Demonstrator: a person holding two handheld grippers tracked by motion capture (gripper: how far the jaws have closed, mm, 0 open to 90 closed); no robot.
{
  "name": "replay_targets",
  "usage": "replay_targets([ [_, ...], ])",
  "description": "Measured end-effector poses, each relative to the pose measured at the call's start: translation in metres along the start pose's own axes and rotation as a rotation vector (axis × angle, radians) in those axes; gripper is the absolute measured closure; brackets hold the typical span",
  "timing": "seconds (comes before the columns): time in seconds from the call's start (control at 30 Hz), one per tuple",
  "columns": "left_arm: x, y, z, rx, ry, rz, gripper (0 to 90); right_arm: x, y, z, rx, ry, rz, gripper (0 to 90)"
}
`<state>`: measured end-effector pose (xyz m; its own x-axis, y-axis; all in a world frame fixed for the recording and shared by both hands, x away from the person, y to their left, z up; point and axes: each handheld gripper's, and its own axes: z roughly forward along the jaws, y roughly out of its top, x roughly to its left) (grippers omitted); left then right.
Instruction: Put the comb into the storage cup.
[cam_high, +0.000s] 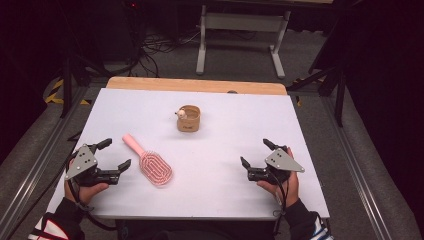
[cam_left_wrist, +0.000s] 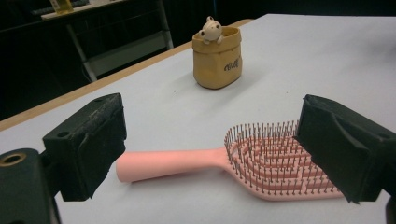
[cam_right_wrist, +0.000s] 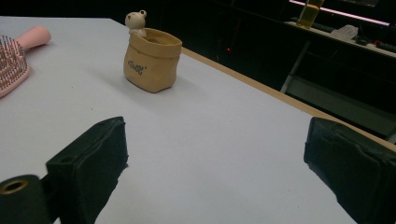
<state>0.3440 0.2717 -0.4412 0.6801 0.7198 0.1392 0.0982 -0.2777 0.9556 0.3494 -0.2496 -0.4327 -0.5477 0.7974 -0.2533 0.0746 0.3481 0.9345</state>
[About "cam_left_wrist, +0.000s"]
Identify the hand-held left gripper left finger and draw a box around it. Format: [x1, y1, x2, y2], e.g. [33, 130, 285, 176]
[41, 92, 128, 203]

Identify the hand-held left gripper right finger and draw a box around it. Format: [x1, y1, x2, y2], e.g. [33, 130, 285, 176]
[293, 93, 396, 204]

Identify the pink hairbrush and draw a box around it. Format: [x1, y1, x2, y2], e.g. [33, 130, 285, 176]
[116, 119, 345, 203]

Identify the tan holder with bear figure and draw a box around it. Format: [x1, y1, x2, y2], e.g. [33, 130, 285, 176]
[191, 16, 244, 91]

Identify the yellow container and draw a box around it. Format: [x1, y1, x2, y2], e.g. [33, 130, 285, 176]
[49, 0, 75, 15]

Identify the white metal table frame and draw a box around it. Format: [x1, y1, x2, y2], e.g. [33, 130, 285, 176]
[65, 0, 175, 82]

